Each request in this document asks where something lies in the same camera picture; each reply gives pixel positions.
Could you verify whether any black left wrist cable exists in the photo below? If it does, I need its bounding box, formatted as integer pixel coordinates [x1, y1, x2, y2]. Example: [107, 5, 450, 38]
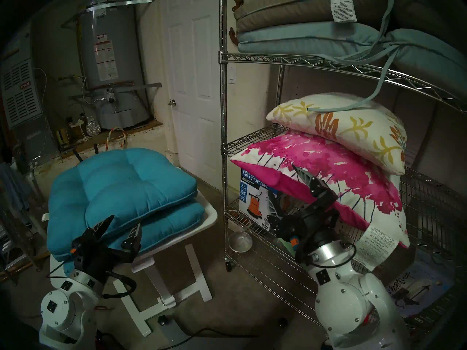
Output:
[46, 260, 137, 300]

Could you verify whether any orange white striped loop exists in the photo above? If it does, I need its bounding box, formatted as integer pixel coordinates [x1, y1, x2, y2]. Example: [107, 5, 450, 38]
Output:
[106, 127, 127, 151]

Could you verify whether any white panel door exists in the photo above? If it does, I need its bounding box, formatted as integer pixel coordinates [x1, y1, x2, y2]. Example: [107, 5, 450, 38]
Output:
[161, 0, 227, 191]

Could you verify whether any grey water heater tank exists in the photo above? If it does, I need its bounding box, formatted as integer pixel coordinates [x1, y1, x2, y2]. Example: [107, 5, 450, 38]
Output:
[75, 0, 152, 130]

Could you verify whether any grey floor plate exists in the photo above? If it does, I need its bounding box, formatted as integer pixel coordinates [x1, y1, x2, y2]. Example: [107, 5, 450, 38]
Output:
[162, 316, 205, 350]

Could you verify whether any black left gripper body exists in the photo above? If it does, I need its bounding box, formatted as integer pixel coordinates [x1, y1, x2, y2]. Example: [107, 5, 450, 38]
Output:
[69, 229, 142, 285]

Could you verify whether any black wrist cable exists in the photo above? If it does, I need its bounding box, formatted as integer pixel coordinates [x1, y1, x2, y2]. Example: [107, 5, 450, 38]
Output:
[310, 242, 357, 269]
[46, 260, 137, 300]

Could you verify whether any blue hanging cloth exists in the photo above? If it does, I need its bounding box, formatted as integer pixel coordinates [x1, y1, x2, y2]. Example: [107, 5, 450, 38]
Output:
[0, 163, 31, 215]

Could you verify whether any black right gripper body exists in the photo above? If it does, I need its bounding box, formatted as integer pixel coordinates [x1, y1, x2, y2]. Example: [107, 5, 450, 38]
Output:
[277, 199, 340, 263]

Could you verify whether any utility pump cardboard box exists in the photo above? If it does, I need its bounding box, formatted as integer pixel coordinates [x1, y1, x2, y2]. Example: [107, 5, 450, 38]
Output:
[239, 169, 289, 232]

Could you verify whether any metal bowl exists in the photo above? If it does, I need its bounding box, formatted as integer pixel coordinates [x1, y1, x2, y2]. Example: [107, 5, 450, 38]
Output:
[229, 232, 253, 253]

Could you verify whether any pale blue bench cushion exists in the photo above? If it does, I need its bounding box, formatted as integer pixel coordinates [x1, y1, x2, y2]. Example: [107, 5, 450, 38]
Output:
[237, 22, 467, 113]

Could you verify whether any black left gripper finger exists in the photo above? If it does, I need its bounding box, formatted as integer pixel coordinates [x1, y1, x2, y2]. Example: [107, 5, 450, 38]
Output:
[89, 215, 115, 241]
[124, 222, 142, 249]

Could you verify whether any white overbed table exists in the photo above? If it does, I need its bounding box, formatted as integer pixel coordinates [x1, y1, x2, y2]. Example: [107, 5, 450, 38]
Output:
[41, 167, 218, 337]

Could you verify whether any metal step ladder frame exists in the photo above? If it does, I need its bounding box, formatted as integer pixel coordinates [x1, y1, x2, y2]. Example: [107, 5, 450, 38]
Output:
[0, 207, 40, 273]

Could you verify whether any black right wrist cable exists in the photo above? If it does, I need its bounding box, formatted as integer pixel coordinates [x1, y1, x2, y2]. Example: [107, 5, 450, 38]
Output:
[310, 242, 357, 269]

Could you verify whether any wooden stick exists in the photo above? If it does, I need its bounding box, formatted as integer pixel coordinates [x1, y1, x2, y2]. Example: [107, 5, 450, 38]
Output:
[0, 251, 51, 279]

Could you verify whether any black floor cable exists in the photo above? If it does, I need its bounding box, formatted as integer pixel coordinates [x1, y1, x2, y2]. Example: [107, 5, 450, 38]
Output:
[161, 329, 258, 350]

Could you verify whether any cream floral leaf cushion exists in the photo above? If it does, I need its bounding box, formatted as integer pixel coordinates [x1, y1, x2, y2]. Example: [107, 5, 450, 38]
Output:
[266, 93, 407, 176]

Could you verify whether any chrome wire shelving rack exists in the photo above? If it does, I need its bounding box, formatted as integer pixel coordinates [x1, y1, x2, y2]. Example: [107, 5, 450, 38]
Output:
[218, 0, 467, 350]

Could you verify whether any metal heater strap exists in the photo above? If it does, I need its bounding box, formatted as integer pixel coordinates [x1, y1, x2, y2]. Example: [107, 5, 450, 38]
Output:
[69, 82, 162, 98]
[60, 0, 155, 29]

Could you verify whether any pink splash print cushion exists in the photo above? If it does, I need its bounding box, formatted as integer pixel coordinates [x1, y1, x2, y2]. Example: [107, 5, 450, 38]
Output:
[230, 130, 410, 271]

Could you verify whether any brown bench cushion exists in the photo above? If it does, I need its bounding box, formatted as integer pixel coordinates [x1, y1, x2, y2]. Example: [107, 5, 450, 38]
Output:
[233, 0, 467, 38]

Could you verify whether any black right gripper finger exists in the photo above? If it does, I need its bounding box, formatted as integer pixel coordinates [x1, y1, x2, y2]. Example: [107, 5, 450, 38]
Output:
[271, 192, 289, 226]
[292, 164, 338, 208]

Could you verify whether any grey furnace unit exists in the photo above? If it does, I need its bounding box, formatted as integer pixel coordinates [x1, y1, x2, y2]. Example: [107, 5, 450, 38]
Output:
[0, 32, 59, 164]

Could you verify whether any white box with black print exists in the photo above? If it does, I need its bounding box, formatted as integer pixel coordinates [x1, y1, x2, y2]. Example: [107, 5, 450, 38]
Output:
[387, 258, 455, 319]

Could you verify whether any teal tufted seat cushion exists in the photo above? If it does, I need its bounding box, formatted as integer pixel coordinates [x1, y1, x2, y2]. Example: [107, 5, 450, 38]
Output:
[63, 202, 205, 275]
[47, 148, 198, 260]

